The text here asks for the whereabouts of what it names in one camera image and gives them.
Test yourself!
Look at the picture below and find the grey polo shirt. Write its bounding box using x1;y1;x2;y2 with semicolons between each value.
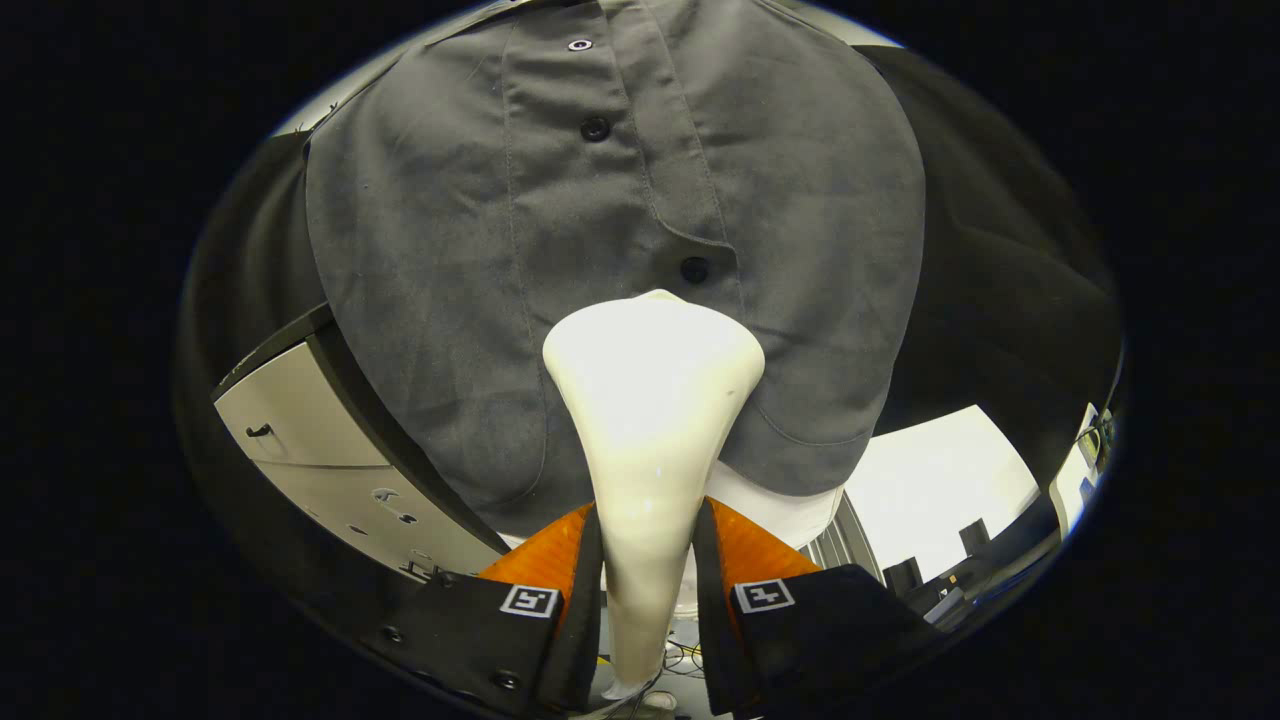
305;0;927;541

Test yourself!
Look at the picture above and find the white side desk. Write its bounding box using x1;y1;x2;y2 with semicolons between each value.
1048;403;1113;538

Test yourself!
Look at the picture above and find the white mannequin torso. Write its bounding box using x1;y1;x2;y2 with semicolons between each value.
500;460;847;553

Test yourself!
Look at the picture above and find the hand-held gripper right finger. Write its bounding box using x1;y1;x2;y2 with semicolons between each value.
692;496;951;717

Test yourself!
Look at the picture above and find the grey metal cabinet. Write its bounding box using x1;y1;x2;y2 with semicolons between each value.
213;305;513;583

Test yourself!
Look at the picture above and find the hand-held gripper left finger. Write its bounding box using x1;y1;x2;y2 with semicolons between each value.
360;500;607;717

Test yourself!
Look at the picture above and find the white garment steamer head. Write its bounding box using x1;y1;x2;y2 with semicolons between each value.
542;290;767;701

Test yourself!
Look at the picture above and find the black backdrop cloth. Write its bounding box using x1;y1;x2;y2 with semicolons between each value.
175;45;1123;601

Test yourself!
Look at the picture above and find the white table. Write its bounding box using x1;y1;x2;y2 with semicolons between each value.
800;405;1041;593

